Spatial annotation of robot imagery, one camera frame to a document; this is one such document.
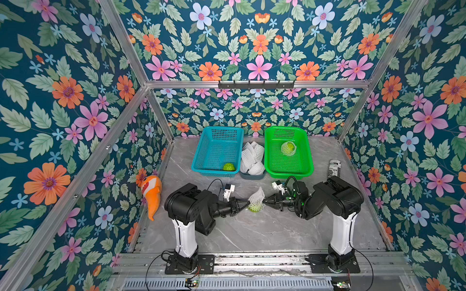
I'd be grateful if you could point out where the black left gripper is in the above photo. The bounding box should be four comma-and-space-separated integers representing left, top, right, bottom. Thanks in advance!
209, 199, 248, 221

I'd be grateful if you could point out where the white foam net sleeve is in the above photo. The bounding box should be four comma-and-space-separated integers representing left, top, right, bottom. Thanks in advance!
280, 141, 297, 156
248, 187, 265, 204

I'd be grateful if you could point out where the dark-topped green custard apple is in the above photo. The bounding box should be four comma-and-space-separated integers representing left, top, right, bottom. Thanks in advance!
248, 203, 264, 213

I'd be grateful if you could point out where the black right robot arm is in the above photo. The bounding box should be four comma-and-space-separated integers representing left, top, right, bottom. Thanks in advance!
262, 176, 364, 274

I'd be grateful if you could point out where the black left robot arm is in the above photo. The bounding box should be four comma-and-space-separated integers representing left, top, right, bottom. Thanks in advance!
165, 183, 250, 275

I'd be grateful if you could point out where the grey bin of nets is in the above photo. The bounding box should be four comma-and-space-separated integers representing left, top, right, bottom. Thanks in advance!
239, 171, 266, 180

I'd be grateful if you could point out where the green custard apple at edge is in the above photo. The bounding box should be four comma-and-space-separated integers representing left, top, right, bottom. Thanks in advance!
222, 162, 237, 172

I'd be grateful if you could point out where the pile of white foam nets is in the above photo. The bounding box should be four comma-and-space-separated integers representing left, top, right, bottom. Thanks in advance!
240, 141, 266, 175

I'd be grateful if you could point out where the bright green plastic basket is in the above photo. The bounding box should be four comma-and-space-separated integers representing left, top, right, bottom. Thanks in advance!
265, 126, 314, 179

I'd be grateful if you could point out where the teal plastic basket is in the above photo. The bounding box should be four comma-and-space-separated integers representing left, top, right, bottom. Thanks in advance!
191, 126, 244, 178

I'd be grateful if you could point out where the striped drink can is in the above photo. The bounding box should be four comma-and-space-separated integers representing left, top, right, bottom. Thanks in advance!
328, 159, 342, 178

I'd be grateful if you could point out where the orange clownfish toy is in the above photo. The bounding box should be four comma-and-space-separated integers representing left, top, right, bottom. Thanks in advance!
141, 175, 162, 221

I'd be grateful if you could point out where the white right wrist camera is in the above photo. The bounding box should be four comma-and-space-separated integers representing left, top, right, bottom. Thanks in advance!
272, 181, 286, 195

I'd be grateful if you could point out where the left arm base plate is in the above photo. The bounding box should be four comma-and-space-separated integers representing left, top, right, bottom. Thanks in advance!
165, 253, 216, 275

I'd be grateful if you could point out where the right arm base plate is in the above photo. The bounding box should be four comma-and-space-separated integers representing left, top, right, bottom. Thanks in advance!
305, 251, 360, 274

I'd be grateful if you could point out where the black hook rail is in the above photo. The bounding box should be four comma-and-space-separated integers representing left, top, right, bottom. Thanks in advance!
217, 80, 295, 90

